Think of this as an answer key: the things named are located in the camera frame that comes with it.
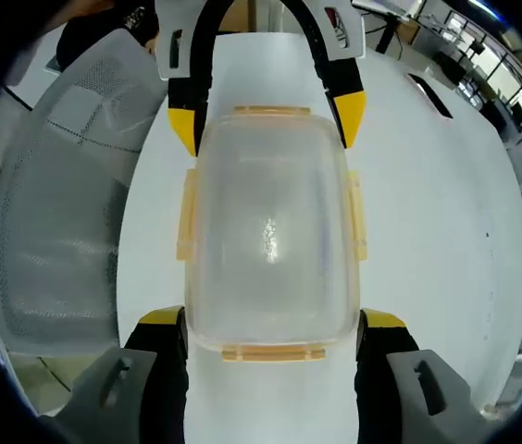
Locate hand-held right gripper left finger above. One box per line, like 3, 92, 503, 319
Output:
41, 304, 192, 444

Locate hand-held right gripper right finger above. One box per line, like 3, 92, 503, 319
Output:
355, 306, 490, 444

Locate clear plastic box yellow buckles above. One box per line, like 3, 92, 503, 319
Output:
176, 105, 368, 364

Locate white desk black legs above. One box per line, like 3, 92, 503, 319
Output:
352, 0, 429, 55

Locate black phone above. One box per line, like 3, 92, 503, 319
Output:
405, 70, 454, 121

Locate grey mesh chair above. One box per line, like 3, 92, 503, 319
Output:
0, 25, 172, 364

